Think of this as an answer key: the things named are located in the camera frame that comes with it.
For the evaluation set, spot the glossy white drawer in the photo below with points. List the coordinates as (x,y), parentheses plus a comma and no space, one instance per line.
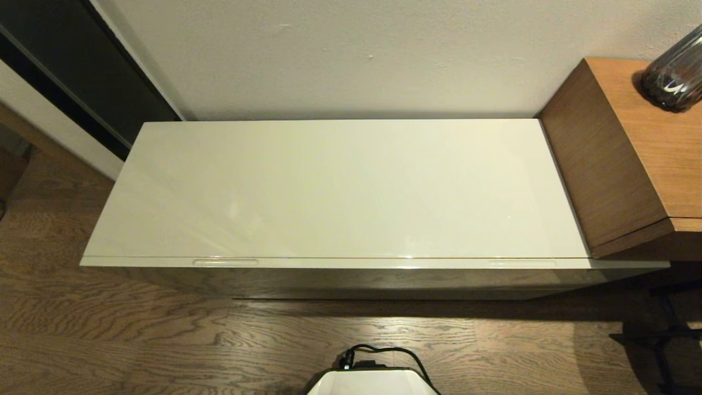
(384,263)

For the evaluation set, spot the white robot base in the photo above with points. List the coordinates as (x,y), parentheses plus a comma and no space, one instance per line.
(373,384)

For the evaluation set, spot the glossy white cabinet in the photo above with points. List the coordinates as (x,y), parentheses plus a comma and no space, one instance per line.
(329,186)

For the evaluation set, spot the brown wooden side cabinet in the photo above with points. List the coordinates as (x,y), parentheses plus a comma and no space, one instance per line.
(609,164)

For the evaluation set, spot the black door panel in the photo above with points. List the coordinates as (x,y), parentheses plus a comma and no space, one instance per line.
(82,66)

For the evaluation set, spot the dark ribbed glass vase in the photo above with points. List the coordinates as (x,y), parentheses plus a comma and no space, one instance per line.
(674,77)

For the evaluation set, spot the white door frame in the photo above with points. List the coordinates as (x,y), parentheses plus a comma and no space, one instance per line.
(55,118)

